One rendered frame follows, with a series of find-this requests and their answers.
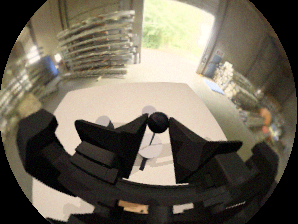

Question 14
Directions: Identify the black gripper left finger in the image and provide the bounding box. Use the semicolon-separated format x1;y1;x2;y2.
74;113;148;180

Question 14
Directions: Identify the grey cylinder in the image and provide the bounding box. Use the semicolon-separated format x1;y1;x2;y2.
96;115;114;128
141;105;157;119

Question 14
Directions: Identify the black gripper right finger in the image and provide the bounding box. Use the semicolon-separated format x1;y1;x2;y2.
168;116;243;184

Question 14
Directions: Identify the glass coffee press with black knob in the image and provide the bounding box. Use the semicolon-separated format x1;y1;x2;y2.
137;112;170;171

